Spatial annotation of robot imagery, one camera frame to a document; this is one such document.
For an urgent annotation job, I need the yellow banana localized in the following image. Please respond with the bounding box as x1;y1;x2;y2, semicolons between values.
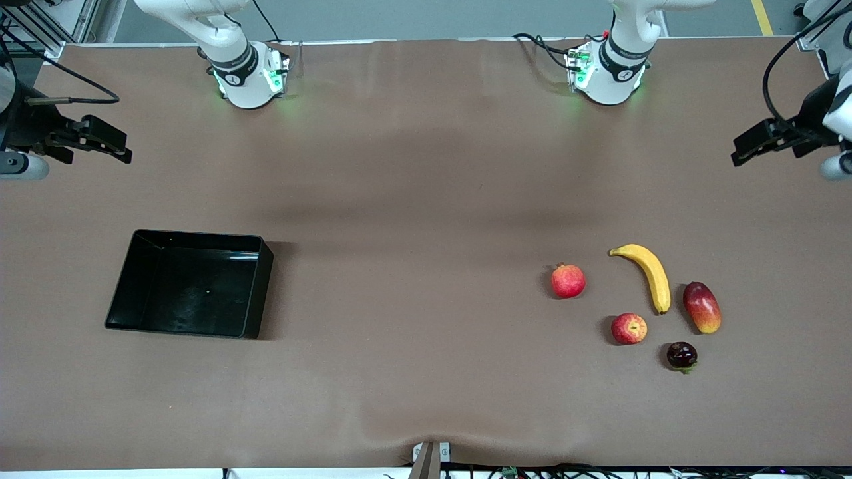
608;243;672;315

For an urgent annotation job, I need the aluminium frame post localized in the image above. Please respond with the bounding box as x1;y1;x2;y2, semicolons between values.
795;0;852;75
0;0;102;62

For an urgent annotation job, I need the dark purple mangosteen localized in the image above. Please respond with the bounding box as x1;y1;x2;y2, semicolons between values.
666;341;699;375

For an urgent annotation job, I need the red yellow apple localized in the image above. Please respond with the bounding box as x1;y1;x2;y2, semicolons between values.
610;313;648;345

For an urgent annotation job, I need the black plastic box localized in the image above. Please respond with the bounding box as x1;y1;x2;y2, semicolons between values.
105;230;274;340

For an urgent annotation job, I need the black base cable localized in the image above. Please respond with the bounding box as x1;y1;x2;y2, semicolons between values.
250;0;284;45
511;30;603;74

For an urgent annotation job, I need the black left base cable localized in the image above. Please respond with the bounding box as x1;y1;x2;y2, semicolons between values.
511;30;603;74

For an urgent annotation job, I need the black right base cable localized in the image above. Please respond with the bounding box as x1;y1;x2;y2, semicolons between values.
250;0;284;45

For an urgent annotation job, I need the red yellow mango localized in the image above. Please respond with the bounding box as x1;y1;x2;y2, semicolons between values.
682;281;722;335

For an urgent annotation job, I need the red pomegranate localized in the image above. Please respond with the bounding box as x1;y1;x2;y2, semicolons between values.
550;262;587;299

